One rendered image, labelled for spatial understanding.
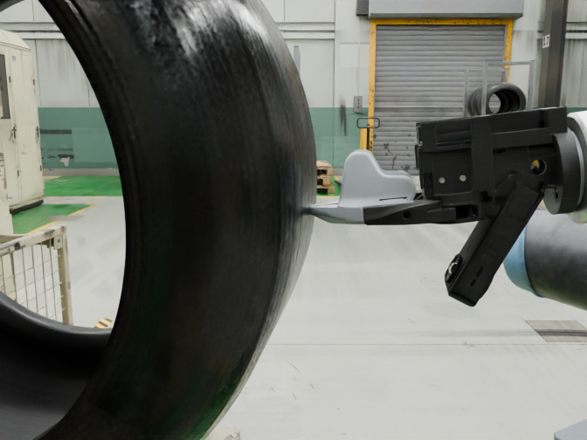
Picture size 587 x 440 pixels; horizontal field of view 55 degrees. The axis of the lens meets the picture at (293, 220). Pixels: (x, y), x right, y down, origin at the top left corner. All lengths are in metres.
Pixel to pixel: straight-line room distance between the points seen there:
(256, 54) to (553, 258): 0.36
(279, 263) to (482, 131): 0.19
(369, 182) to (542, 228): 0.22
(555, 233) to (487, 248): 0.14
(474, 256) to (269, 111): 0.22
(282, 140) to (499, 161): 0.19
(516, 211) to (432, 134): 0.09
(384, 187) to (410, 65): 11.51
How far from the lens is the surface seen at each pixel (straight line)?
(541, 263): 0.61
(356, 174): 0.47
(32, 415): 0.70
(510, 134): 0.48
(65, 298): 1.32
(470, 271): 0.49
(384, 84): 11.85
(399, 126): 11.89
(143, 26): 0.34
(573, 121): 0.50
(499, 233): 0.48
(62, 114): 12.56
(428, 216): 0.45
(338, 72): 11.70
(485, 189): 0.46
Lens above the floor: 1.23
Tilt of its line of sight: 11 degrees down
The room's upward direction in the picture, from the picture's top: straight up
